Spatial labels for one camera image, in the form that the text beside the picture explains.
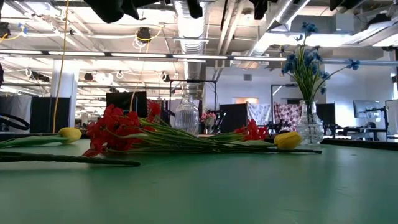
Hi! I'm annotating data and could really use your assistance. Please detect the yellow artificial tulip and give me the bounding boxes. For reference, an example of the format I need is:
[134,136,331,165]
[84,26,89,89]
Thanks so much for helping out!
[214,131,303,151]
[0,126,83,149]

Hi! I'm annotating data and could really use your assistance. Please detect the grey computer monitor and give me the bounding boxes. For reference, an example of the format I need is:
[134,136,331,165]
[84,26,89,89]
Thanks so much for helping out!
[353,99,382,119]

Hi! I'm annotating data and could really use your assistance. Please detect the red artificial flower bunch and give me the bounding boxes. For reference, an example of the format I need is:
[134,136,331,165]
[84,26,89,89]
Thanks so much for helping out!
[211,119,270,142]
[82,99,323,158]

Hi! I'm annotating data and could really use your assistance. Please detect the clear ribbed glass vase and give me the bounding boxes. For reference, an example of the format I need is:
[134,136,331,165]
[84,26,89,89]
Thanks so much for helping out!
[174,95,200,135]

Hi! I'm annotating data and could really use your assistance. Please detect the white patterned cloth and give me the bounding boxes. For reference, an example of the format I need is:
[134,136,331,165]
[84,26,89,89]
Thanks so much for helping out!
[246,102,272,127]

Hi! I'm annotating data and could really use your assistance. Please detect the white pillar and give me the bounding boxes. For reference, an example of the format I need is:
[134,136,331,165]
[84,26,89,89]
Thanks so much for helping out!
[51,58,78,99]

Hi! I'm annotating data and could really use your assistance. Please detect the black ceiling cable reel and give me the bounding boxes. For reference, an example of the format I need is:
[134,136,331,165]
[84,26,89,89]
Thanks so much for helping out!
[136,26,152,44]

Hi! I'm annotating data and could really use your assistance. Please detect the blue artificial flower bunch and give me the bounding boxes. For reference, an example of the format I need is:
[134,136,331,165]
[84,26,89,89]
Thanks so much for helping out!
[281,21,361,105]

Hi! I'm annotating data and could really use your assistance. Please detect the background desk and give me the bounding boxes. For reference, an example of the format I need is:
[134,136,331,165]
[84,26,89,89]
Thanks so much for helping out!
[323,123,398,142]

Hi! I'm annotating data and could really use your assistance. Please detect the slanted silver ceiling duct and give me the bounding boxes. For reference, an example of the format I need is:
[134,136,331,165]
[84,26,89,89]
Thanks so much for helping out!
[245,0,312,68]

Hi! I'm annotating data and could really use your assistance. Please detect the black cable loop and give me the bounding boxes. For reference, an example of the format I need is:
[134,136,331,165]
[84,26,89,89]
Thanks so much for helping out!
[0,112,31,131]

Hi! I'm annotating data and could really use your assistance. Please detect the pink dotted cloth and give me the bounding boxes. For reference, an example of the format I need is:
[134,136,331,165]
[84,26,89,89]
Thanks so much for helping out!
[273,101,302,131]

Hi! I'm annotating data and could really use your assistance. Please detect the black screen panel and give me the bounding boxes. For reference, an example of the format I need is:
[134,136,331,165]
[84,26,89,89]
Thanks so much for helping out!
[105,91,149,119]

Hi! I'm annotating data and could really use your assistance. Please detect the long green stem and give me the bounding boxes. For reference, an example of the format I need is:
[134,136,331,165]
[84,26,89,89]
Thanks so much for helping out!
[0,151,142,167]

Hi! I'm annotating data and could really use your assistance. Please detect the pink background flowers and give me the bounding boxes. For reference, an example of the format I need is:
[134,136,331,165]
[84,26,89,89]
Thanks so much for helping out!
[200,111,218,134]

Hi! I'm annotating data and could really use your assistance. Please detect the yellow hanging cable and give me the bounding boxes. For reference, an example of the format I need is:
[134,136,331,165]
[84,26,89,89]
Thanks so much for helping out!
[52,0,70,134]

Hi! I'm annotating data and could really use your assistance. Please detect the black partition panel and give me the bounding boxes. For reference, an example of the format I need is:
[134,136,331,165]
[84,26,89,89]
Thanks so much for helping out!
[30,96,72,134]

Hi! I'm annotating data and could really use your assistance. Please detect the clear round glass vase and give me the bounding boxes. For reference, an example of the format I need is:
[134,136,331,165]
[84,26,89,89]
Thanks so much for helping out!
[297,99,325,146]

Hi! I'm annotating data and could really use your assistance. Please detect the black square panel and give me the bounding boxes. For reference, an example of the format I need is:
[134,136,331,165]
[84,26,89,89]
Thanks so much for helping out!
[219,103,249,134]

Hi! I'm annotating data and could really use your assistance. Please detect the long ceiling light strip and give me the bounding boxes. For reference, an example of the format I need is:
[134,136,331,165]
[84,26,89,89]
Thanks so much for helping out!
[0,49,289,63]

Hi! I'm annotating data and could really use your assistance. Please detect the black metal rack frame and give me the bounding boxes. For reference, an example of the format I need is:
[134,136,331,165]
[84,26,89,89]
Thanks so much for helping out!
[270,83,301,125]
[169,79,218,134]

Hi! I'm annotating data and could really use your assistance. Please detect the white monitor back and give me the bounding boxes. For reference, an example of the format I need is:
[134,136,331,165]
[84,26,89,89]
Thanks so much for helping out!
[384,98,398,136]

